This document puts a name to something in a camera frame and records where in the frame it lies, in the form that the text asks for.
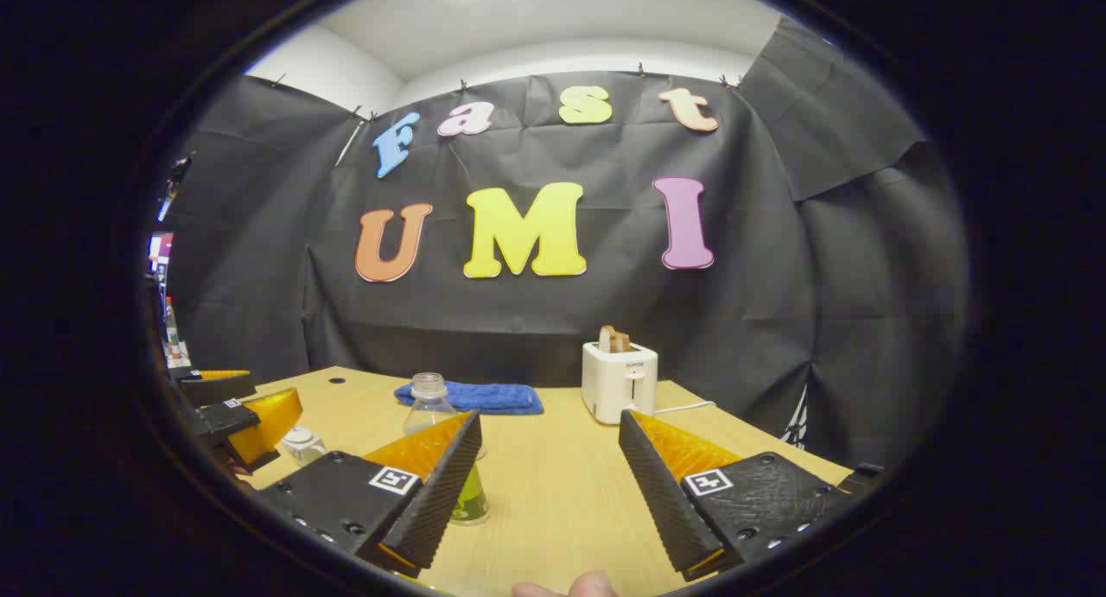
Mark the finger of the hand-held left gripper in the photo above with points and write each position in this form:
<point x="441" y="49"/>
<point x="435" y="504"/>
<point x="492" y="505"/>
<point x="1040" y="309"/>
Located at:
<point x="226" y="417"/>
<point x="216" y="388"/>

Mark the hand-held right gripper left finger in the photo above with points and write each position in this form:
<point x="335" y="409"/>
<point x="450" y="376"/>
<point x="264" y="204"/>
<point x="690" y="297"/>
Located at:
<point x="436" y="493"/>

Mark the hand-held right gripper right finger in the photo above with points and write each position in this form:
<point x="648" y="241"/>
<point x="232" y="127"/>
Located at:
<point x="657" y="485"/>

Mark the teacup lid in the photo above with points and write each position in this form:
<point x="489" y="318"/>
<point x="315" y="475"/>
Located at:
<point x="301" y="436"/>

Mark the white teacup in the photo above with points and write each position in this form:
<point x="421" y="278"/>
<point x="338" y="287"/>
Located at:
<point x="304" y="453"/>

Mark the clear water bottle green label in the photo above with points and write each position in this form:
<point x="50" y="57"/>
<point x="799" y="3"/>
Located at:
<point x="429" y="407"/>

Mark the red-capped plastic bottle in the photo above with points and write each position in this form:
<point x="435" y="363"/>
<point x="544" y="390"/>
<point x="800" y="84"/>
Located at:
<point x="172" y="329"/>

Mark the blue folded towel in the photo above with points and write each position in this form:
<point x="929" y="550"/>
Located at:
<point x="484" y="396"/>

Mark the white toaster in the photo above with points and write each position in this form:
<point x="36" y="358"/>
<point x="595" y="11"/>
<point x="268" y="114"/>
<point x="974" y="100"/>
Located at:
<point x="618" y="381"/>

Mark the computer monitor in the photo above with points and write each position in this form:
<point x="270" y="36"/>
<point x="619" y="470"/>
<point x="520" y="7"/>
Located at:
<point x="160" y="250"/>

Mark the bread slice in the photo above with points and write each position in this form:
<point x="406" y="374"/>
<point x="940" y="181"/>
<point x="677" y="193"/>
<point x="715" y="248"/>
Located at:
<point x="613" y="339"/>

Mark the black backdrop cloth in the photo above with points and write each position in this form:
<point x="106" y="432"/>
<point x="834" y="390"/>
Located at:
<point x="760" y="260"/>

